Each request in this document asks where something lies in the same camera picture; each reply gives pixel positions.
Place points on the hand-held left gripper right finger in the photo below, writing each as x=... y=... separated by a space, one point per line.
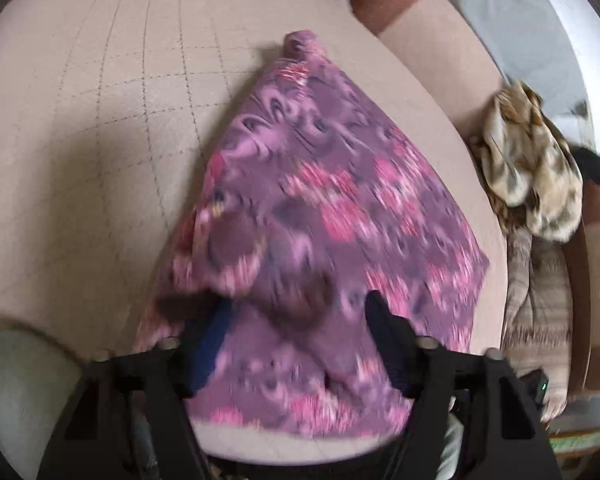
x=387 y=345

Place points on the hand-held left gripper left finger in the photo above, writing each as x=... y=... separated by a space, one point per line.
x=210 y=345

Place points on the purple floral long-sleeved shirt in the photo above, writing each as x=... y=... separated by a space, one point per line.
x=330 y=200

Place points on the striped patterned cushion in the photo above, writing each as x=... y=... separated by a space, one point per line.
x=535 y=310

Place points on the black cloth on backrest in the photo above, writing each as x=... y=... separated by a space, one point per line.
x=597 y=170

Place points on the cream floral blanket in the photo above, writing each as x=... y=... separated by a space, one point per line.
x=530 y=160

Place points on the pink quilted sofa seat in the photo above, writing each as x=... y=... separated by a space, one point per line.
x=105 y=135

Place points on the pink and brown bolster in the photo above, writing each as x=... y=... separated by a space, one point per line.
x=430 y=35

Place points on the grey pillow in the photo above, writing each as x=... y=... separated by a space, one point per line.
x=520 y=25

